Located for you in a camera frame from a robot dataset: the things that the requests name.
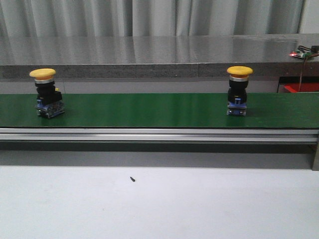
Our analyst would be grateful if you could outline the green conveyor belt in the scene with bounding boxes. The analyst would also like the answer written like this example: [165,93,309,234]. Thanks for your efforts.
[0,93,319,128]

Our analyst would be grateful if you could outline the grey stone counter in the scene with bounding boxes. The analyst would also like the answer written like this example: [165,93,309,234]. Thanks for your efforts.
[0,33,319,94]

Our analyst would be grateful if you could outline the small green circuit board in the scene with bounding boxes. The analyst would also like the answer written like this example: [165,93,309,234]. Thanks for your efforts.
[289,50,315,59]

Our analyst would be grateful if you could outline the red plastic bin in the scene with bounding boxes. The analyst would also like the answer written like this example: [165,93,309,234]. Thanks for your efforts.
[284,83,319,93]

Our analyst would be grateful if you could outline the yellow mushroom push button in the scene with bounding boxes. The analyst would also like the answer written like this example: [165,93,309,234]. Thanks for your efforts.
[227,66,253,116]
[29,68,65,119]

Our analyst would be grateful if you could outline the white curtain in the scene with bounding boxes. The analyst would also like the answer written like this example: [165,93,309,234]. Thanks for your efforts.
[0,0,305,37]

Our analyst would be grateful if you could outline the aluminium conveyor frame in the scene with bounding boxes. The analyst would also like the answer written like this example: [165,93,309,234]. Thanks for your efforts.
[0,127,319,171]

